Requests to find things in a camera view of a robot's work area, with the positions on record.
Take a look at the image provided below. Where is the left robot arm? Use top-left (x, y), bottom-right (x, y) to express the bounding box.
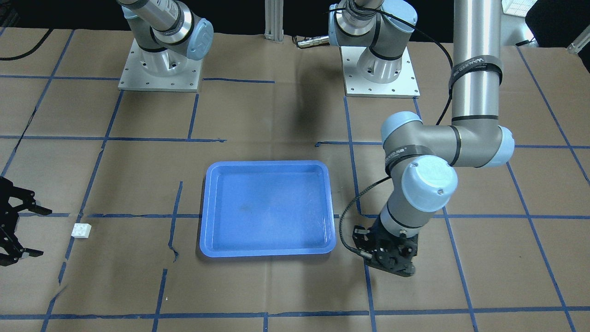
top-left (328, 0), bottom-right (515, 277)

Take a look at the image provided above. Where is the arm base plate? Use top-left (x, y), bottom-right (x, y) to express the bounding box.
top-left (340, 47), bottom-right (421, 99)
top-left (118, 40), bottom-right (203, 93)

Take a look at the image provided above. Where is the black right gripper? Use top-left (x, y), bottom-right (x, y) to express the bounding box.
top-left (0, 177), bottom-right (53, 267)

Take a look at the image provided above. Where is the brown paper table cover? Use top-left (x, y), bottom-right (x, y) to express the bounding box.
top-left (1, 30), bottom-right (589, 332)

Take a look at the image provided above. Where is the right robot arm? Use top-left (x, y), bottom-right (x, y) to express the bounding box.
top-left (0, 0), bottom-right (214, 267)

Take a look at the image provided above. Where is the white toy block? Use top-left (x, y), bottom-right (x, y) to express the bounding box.
top-left (71, 223), bottom-right (91, 239)

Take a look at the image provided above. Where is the aluminium frame post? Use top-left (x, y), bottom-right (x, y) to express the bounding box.
top-left (264, 0), bottom-right (284, 43)

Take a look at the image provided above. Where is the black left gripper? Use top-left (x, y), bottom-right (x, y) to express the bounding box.
top-left (369, 231), bottom-right (419, 277)

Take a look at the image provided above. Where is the blue plastic tray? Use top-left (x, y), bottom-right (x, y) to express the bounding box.
top-left (200, 160), bottom-right (336, 258)

